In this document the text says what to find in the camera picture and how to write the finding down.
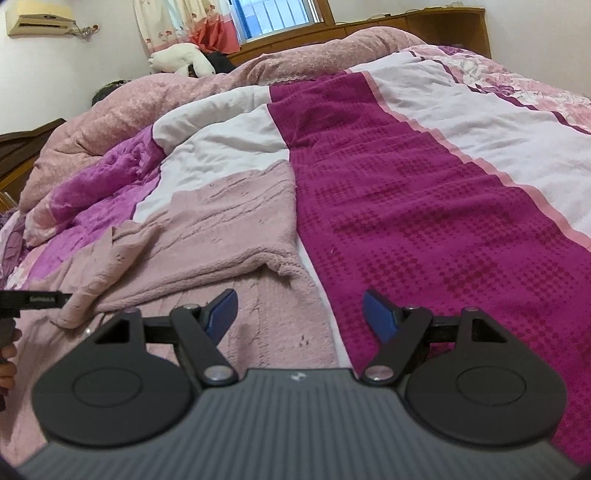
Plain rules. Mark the white plush toy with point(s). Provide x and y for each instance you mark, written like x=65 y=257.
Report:
x=173 y=57

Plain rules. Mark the pink floral comforter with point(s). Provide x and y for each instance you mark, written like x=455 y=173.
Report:
x=184 y=92

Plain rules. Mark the magenta white patchwork quilt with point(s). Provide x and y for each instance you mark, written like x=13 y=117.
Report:
x=415 y=207

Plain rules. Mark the person's left hand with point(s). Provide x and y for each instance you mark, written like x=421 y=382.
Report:
x=7 y=367

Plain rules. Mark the beige air conditioner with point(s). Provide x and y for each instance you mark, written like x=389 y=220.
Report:
x=39 y=17

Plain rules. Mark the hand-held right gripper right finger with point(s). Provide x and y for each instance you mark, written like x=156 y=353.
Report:
x=378 y=318

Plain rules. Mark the pink knit sweater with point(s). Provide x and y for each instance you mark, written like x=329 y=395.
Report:
x=221 y=221

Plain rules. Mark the dark grey cloth bundle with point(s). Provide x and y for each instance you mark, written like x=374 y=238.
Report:
x=108 y=92

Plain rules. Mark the floral curtain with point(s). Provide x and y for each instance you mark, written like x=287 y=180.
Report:
x=184 y=23

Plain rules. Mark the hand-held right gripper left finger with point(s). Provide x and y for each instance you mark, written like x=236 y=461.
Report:
x=223 y=314

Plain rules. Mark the dark wooden headboard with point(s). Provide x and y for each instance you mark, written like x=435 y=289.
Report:
x=21 y=147

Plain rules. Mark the window with blue bars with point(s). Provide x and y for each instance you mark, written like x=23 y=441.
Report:
x=277 y=16

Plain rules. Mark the black cloth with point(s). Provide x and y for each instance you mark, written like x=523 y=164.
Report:
x=220 y=62

